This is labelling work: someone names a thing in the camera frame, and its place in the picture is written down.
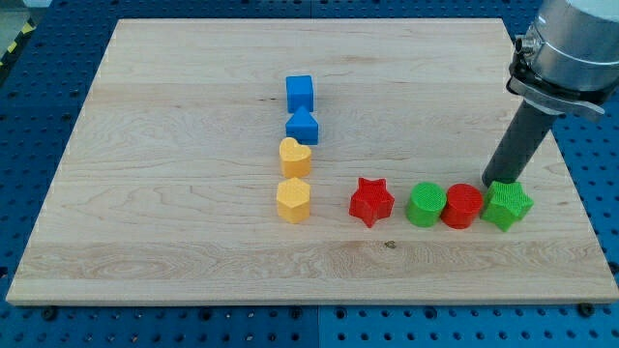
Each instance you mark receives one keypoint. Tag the red star block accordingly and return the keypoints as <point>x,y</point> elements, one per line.
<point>371,201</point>

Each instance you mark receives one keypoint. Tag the blue triangle block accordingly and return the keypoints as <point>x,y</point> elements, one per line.
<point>302,127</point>

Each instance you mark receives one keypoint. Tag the green star block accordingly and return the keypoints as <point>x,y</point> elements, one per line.
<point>505,204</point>

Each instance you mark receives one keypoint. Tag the red cylinder block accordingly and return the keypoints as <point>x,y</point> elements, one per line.
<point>464,202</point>

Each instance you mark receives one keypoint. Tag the light wooden board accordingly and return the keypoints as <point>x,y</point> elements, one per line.
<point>166,192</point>

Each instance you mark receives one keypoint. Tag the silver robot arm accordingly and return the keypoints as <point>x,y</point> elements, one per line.
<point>567,61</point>

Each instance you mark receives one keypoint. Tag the green cylinder block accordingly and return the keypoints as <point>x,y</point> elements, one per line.
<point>426,203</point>

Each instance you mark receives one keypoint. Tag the yellow hexagon block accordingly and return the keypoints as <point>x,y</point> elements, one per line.
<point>293,200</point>

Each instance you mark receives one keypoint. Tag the blue cube block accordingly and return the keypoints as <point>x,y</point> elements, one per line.
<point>299,92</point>

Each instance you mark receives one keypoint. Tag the yellow heart block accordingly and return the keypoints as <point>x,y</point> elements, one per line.
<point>295,158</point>

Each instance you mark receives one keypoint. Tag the dark grey cylindrical pointer rod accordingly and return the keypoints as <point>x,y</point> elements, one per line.
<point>524,135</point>

